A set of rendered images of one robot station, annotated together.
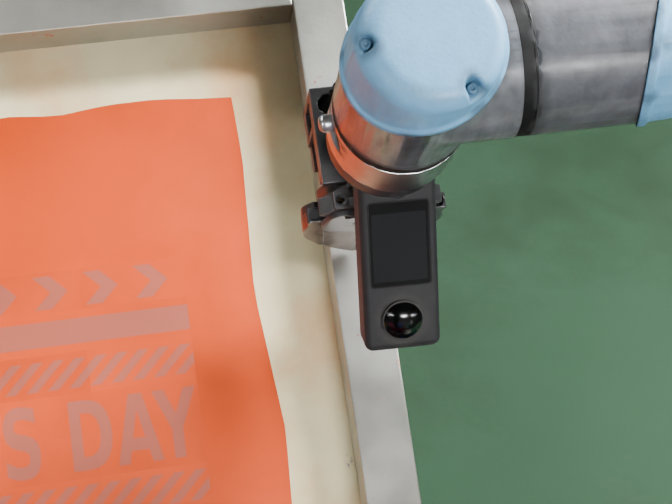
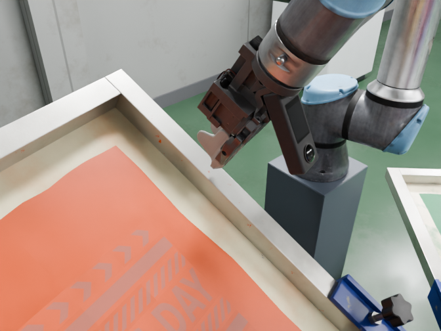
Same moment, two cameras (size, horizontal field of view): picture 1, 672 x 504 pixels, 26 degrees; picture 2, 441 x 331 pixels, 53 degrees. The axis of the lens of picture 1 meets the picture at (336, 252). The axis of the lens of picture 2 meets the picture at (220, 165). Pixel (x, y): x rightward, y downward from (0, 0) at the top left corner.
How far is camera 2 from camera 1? 0.61 m
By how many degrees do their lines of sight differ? 36
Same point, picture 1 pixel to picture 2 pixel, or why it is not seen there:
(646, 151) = not seen: hidden behind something
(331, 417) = (244, 244)
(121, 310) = (141, 256)
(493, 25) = not seen: outside the picture
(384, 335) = (306, 163)
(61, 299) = (112, 268)
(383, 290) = (300, 143)
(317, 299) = (205, 204)
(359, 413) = (262, 230)
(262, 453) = (235, 275)
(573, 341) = not seen: hidden behind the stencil
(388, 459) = (283, 240)
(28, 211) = (66, 240)
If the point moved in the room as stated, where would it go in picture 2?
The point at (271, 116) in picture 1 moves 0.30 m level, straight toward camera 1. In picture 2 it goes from (136, 145) to (302, 231)
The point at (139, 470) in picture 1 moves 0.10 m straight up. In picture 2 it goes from (201, 318) to (199, 267)
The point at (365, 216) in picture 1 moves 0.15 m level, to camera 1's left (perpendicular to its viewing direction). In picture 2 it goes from (285, 111) to (198, 164)
